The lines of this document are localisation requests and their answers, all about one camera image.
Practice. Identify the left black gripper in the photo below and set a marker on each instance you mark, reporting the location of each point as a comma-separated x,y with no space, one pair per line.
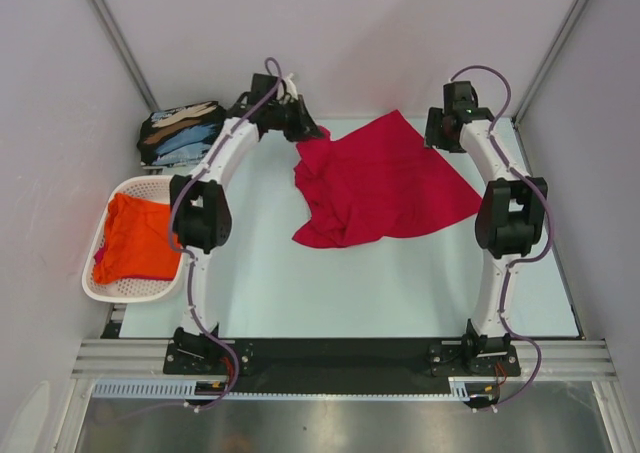
309,128

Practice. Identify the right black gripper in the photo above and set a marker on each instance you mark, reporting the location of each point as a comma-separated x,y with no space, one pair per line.
433,136

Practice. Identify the red t shirt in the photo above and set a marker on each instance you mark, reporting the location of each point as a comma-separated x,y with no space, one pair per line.
378,181

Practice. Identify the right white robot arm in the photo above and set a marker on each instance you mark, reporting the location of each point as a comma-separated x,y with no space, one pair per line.
509,223

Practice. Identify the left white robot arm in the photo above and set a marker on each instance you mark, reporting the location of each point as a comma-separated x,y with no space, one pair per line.
200,217

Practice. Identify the folded black printed t shirt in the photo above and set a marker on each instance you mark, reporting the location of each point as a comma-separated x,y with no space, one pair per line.
181,135

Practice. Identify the orange t shirt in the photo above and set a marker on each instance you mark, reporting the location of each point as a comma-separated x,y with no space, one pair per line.
137,242

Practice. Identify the pink garment in basket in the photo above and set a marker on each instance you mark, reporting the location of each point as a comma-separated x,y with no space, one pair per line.
99,255

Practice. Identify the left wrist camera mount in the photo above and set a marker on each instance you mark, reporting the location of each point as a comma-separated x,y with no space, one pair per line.
287,90

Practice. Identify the right aluminium corner post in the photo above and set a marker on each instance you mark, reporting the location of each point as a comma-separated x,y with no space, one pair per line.
559,41

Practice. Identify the aluminium corner post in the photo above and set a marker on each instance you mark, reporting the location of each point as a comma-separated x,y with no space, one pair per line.
108,22
559,41

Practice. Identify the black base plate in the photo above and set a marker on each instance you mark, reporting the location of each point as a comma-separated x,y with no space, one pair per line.
336,366

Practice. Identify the left aluminium corner post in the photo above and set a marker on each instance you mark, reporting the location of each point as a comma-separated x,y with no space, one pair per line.
108,22

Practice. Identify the aluminium frame rail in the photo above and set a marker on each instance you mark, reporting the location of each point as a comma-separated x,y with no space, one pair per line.
562,360

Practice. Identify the white slotted cable duct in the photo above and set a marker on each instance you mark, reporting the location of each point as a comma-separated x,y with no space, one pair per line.
194,390

